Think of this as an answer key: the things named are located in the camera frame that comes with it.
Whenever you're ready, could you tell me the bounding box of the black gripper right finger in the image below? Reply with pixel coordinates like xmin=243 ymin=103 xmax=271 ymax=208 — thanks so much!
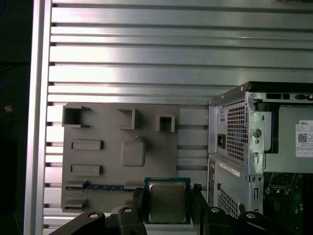
xmin=190 ymin=183 xmax=306 ymax=235

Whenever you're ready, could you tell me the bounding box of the black PC case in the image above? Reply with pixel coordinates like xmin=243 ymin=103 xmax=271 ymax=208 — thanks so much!
xmin=206 ymin=81 xmax=313 ymax=235

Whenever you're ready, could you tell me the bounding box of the grey parts rack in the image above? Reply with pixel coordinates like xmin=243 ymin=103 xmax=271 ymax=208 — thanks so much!
xmin=61 ymin=102 xmax=179 ymax=213

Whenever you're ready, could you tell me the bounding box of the green motherboard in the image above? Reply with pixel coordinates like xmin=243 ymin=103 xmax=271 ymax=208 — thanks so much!
xmin=264 ymin=172 xmax=305 ymax=235

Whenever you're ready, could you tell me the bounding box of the RAM stick with blue label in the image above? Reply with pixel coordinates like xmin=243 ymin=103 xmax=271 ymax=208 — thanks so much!
xmin=66 ymin=184 xmax=137 ymax=193

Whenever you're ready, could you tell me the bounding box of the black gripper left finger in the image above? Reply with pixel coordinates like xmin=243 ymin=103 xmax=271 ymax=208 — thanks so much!
xmin=52 ymin=187 xmax=148 ymax=235

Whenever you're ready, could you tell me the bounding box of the grey power supply unit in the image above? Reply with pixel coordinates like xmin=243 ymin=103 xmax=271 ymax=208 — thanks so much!
xmin=264 ymin=105 xmax=313 ymax=174

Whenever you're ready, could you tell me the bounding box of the silver CPU chip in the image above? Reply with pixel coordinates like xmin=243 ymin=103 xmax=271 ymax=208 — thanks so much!
xmin=143 ymin=176 xmax=193 ymax=225

